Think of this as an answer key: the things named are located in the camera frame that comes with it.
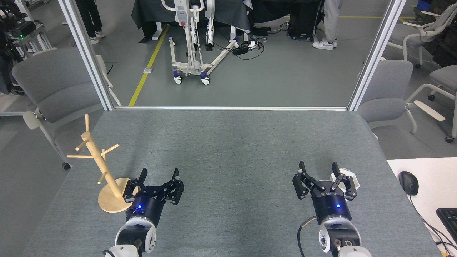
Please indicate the grey office chair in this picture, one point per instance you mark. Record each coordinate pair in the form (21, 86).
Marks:
(385, 89)
(60, 85)

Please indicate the black power strip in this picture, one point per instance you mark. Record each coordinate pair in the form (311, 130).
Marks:
(241, 50)

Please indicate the grey chair with white arms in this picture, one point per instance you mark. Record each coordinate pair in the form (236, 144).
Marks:
(446, 76)

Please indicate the white mesh office chair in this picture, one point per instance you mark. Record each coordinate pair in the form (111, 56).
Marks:
(428, 28)

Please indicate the black table cloth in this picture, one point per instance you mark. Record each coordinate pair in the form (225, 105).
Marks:
(150, 14)

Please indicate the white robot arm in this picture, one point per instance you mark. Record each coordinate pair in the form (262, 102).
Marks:
(339, 237)
(135, 233)

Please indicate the black keyboard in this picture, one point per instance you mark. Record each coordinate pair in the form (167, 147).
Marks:
(449, 221)

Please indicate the equipment rack with green light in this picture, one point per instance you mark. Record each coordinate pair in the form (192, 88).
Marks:
(21, 30)

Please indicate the wooden cup rack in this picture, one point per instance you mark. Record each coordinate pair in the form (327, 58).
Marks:
(114, 203)

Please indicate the black case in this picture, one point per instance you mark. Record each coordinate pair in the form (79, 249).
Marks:
(303, 21)

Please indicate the silver frame post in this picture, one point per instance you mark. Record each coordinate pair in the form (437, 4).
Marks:
(89, 60)
(375, 57)

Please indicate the white hexagonal cup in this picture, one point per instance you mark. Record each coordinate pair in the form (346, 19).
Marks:
(349, 174)

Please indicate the white stand on wheels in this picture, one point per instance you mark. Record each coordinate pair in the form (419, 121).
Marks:
(194, 66)

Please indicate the silver table edge rail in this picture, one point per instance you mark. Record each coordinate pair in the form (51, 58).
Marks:
(232, 108)

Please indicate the metal floor plate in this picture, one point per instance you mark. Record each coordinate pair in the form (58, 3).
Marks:
(148, 70)

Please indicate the person in black trousers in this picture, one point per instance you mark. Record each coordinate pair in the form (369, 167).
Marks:
(89, 18)

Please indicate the black computer mouse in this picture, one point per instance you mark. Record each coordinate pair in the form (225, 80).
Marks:
(408, 182)

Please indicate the person in white shoes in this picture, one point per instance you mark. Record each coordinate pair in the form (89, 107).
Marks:
(332, 21)

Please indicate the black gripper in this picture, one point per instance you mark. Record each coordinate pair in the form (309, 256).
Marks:
(332, 208)
(144, 208)

